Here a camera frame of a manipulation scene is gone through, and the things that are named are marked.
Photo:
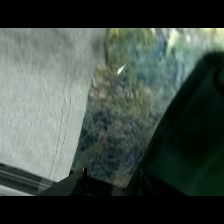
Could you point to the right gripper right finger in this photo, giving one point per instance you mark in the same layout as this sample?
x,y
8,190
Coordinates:
x,y
151,187

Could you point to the silver frame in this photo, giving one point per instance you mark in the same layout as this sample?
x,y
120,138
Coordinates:
x,y
20,181

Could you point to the grey garment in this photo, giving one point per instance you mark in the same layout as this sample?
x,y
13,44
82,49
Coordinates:
x,y
40,100

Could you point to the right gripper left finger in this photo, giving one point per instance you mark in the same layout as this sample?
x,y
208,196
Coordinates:
x,y
65,186

